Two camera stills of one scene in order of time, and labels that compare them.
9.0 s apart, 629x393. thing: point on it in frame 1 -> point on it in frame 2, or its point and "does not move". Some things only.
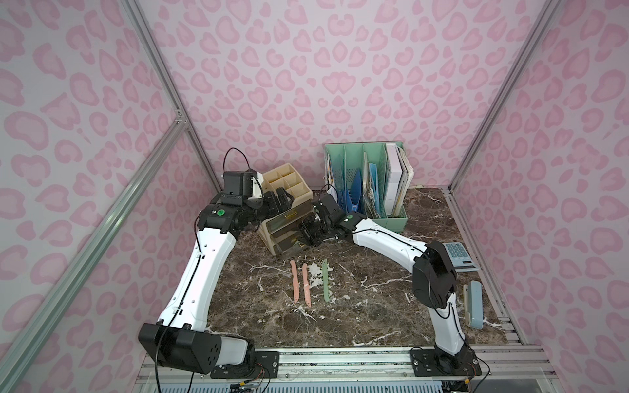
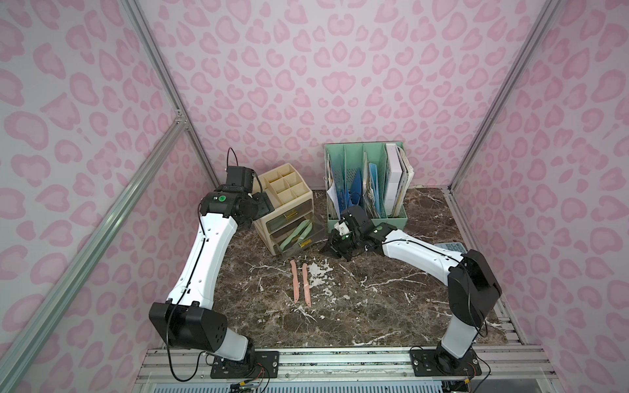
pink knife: x=296 y=281 does not move
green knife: x=325 y=281 -> x=286 y=243
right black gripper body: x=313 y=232 -> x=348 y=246
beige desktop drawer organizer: x=283 y=232 does not move
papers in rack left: x=328 y=174 does not move
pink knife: x=306 y=284 does not move
